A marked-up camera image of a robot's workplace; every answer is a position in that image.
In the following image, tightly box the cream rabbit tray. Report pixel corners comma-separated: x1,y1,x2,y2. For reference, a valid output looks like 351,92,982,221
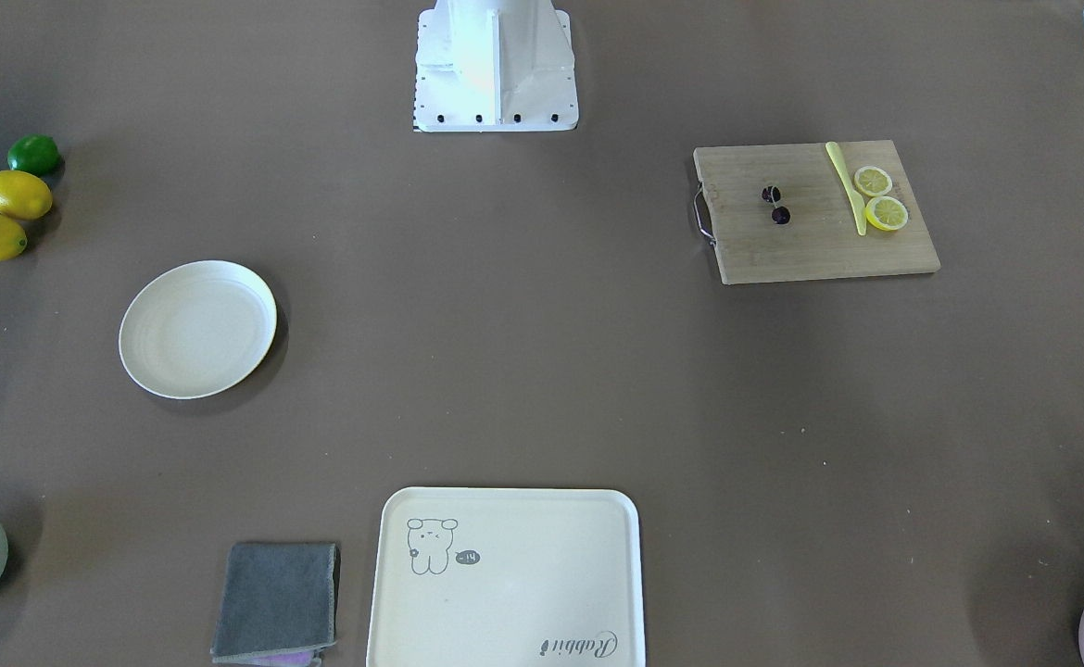
367,488,647,666

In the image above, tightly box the yellow lemon near lime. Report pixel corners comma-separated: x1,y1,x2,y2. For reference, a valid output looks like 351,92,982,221
0,170,54,220

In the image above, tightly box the dark red cherry pair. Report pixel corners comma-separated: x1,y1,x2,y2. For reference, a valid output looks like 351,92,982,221
761,185,791,225

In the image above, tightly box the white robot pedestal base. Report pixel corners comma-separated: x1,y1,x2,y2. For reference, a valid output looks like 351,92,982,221
412,1,580,132

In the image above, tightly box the upper lemon slice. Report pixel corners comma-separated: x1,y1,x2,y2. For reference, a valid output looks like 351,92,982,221
852,165,894,198

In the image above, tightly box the cream round plate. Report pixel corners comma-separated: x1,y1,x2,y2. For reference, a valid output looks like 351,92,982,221
118,260,278,400

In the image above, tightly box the grey folded cloth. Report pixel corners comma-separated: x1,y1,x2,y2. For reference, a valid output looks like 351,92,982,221
210,542,338,666

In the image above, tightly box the lower lemon slice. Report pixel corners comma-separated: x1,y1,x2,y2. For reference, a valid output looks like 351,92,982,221
863,195,909,232

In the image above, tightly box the wooden cutting board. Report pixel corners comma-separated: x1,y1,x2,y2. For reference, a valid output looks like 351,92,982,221
693,139,941,284

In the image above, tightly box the green lime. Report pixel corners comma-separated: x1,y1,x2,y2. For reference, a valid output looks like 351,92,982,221
7,134,62,177

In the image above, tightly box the yellow plastic knife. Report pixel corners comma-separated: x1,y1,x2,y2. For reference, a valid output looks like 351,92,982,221
825,141,867,236

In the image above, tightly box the lemon slice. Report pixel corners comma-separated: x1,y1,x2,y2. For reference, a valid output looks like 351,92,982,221
863,195,909,232
852,165,894,198

